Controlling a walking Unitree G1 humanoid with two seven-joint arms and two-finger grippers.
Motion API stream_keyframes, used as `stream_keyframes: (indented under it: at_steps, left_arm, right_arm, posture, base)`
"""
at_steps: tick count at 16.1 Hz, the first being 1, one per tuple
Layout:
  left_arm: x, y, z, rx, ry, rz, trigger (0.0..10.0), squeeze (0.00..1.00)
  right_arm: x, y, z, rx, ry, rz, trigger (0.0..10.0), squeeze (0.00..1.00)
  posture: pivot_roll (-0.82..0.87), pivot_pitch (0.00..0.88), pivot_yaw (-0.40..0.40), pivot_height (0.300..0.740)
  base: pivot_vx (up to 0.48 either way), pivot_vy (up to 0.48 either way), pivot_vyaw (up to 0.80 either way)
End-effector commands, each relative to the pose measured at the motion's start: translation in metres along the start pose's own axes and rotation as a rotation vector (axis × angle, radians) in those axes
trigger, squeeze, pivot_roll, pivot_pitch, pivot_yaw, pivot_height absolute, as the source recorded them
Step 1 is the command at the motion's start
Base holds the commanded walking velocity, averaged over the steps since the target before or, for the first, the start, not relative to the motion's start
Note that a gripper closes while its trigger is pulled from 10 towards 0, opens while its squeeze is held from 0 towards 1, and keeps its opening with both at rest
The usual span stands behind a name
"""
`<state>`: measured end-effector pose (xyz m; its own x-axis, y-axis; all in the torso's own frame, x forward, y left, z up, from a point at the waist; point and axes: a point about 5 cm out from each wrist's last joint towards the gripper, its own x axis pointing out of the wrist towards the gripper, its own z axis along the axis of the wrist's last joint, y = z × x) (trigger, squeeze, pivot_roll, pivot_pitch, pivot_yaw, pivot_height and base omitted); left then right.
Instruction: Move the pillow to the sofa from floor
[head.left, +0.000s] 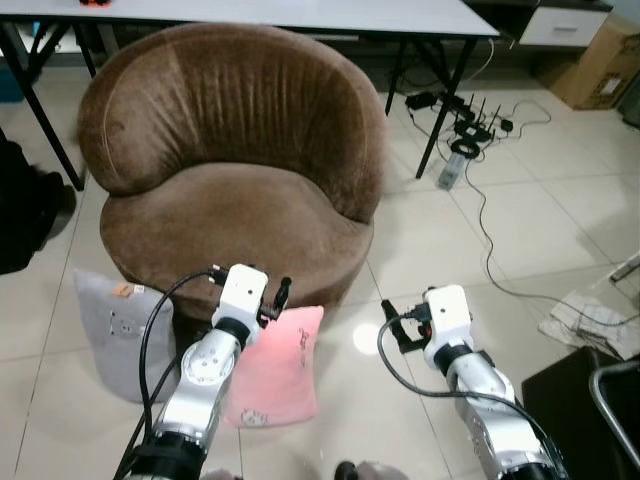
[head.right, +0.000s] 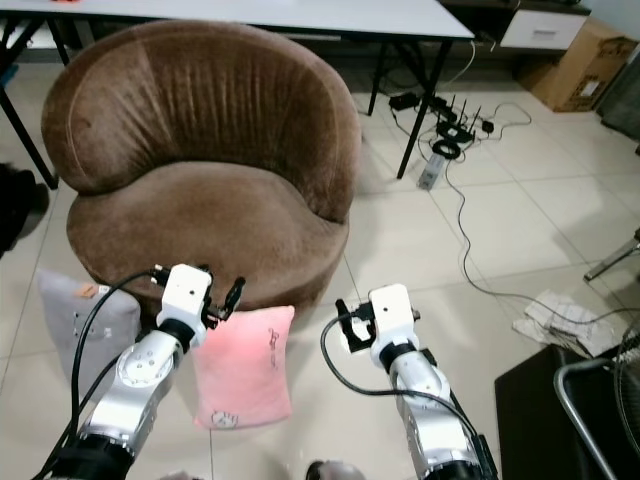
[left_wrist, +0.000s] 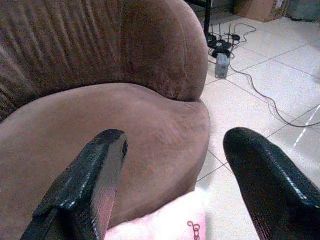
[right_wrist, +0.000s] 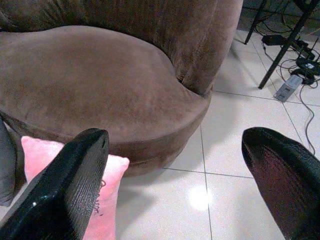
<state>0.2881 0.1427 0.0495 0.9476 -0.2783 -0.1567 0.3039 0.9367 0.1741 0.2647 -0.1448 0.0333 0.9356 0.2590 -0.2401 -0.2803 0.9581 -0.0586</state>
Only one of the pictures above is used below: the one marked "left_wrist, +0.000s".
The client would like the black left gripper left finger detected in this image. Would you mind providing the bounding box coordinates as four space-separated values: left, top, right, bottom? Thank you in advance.
19 129 129 240

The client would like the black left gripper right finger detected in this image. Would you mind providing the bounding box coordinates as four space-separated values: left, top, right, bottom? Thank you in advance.
223 126 320 240

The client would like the pink pillow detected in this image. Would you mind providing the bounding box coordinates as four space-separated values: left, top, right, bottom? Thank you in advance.
103 189 207 240

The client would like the brown velvet round sofa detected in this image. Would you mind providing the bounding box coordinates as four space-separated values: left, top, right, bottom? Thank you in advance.
0 0 212 240

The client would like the grey power adapter box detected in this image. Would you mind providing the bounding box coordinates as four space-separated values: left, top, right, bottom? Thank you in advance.
215 53 230 79

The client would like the black router with antennas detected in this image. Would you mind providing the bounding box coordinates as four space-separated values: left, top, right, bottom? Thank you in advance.
209 23 233 50

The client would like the brown cardboard box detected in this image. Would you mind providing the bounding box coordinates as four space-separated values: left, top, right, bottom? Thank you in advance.
233 0 286 23

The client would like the white table with black legs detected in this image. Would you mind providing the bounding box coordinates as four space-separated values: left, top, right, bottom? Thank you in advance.
184 0 213 36

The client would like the long grey floor cable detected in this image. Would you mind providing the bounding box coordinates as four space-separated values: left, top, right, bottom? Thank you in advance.
227 61 320 129

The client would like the black ring-shaped device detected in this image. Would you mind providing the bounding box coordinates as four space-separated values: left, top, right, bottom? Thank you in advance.
208 48 236 60

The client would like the looped black floor cable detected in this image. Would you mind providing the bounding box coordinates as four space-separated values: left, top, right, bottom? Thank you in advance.
232 23 258 44

